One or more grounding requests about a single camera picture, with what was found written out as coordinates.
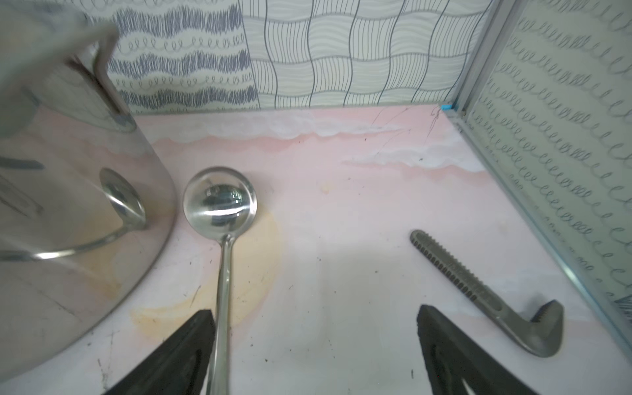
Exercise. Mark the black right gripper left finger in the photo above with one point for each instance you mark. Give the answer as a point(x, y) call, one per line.
point(178, 365)

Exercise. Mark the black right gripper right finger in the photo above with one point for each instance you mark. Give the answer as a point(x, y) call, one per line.
point(455, 364)

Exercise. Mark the steel soup ladle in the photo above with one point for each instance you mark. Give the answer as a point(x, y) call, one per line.
point(220, 204)

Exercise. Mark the grey pipe wrench jaw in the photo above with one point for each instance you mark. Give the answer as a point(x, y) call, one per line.
point(540, 336)

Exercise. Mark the stainless steel pot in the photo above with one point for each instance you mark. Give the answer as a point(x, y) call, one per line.
point(86, 204)

